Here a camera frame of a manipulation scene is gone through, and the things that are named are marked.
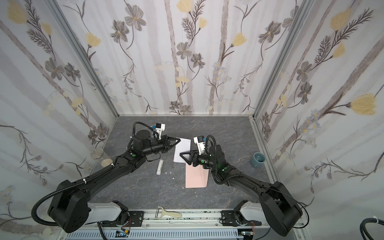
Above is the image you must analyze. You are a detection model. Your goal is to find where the aluminium mounting rail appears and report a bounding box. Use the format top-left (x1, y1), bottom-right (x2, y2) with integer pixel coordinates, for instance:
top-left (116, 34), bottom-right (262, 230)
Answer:
top-left (54, 208), bottom-right (304, 240)

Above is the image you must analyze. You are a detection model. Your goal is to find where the white glue stick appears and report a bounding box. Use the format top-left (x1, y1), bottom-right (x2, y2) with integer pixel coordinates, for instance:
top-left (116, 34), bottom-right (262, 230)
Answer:
top-left (156, 159), bottom-right (164, 176)

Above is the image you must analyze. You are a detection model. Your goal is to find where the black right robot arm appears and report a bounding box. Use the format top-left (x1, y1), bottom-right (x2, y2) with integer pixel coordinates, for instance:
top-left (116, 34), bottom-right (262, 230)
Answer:
top-left (180, 145), bottom-right (308, 237)

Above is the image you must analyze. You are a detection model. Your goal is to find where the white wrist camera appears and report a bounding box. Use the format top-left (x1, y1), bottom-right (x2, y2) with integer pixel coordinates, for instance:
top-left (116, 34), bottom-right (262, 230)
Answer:
top-left (194, 136), bottom-right (206, 155)
top-left (153, 123), bottom-right (166, 140)

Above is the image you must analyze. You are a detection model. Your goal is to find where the cream vegetable peeler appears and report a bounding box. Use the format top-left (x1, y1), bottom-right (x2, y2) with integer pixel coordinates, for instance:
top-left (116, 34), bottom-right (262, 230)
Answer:
top-left (155, 206), bottom-right (183, 219)

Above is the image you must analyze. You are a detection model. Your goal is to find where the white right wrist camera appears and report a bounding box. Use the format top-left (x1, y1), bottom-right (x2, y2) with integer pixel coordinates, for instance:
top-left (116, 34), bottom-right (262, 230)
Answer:
top-left (194, 136), bottom-right (206, 155)

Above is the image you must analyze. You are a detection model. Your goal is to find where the teal ceramic cup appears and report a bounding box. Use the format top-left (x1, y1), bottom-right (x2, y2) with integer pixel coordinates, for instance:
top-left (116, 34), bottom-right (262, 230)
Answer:
top-left (250, 152), bottom-right (266, 168)

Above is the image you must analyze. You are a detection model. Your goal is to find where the pink paper envelope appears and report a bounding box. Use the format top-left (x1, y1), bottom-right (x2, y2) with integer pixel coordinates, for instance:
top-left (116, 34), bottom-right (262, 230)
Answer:
top-left (185, 164), bottom-right (209, 189)

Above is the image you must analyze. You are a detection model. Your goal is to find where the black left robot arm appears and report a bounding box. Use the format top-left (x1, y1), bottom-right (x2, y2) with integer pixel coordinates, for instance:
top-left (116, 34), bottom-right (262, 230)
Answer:
top-left (31, 130), bottom-right (181, 233)

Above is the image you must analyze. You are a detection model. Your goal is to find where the black corrugated cable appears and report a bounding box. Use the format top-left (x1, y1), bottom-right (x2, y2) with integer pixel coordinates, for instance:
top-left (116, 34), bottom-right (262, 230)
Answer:
top-left (359, 217), bottom-right (384, 240)

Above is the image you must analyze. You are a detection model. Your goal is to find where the white letter paper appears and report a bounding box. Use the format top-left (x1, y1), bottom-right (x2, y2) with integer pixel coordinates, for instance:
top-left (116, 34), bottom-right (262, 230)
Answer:
top-left (174, 138), bottom-right (191, 164)

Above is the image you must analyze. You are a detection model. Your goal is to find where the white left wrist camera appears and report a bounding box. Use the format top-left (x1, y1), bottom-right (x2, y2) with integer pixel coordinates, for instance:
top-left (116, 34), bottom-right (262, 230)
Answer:
top-left (153, 123), bottom-right (166, 140)

